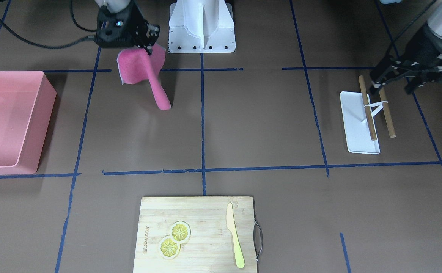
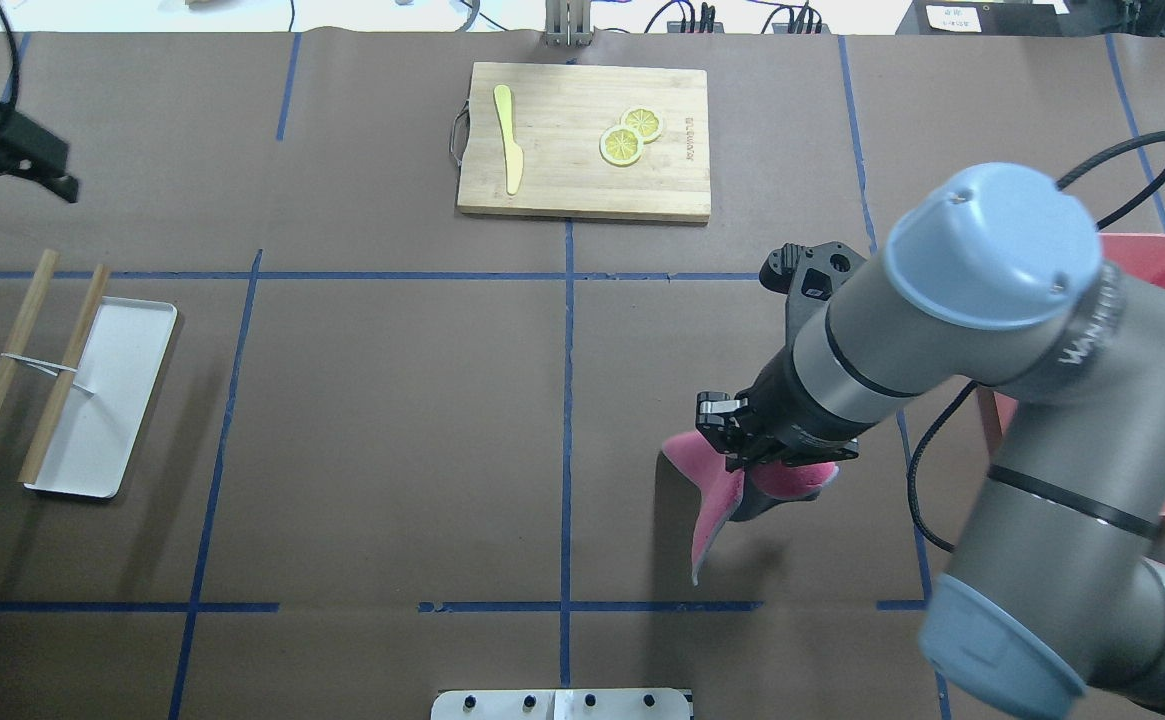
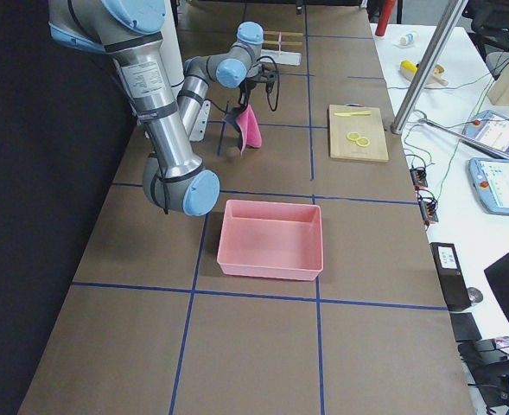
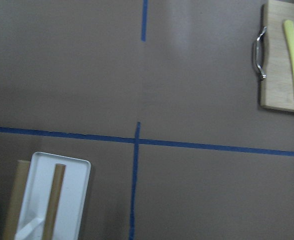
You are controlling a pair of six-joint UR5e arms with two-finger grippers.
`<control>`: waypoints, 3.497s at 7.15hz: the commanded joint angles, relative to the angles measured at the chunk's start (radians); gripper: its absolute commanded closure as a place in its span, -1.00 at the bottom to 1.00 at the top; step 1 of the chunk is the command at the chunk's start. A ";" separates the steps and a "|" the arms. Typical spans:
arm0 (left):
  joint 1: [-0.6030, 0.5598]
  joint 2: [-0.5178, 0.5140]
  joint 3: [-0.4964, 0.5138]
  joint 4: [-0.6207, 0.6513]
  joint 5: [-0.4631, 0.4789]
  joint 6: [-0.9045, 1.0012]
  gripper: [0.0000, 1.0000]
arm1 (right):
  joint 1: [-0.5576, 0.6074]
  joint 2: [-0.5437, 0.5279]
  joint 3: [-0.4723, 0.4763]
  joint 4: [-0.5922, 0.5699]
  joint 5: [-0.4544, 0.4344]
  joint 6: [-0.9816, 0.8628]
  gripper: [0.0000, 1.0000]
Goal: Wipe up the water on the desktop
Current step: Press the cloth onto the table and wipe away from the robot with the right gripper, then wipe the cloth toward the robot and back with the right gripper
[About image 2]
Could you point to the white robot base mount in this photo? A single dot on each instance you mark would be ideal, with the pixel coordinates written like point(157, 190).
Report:
point(566, 703)

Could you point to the lemon slice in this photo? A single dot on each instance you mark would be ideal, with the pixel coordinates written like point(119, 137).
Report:
point(648, 123)
point(620, 146)

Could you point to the white rectangular tray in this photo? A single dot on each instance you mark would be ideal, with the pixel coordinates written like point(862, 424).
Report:
point(122, 362)

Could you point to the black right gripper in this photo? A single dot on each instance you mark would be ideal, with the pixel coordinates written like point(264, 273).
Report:
point(790, 408)

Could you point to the pink and grey cloth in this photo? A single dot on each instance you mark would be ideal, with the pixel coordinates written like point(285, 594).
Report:
point(737, 495)

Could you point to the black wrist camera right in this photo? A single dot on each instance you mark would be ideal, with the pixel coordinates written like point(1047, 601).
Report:
point(808, 275)

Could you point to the wooden rack rod inner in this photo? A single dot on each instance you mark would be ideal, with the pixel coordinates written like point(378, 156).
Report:
point(56, 402)

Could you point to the lemon slice upper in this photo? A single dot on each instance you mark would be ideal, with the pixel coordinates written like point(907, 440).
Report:
point(648, 123)

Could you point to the yellow plastic knife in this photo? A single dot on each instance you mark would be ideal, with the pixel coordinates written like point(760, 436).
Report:
point(513, 153)

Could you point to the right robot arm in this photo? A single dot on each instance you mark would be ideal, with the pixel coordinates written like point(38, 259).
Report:
point(998, 276)

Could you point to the wooden cutting board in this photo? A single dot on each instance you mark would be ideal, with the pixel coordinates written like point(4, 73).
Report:
point(560, 112)

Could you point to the lemon slice lower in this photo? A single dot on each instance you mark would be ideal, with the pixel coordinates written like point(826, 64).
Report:
point(620, 146)

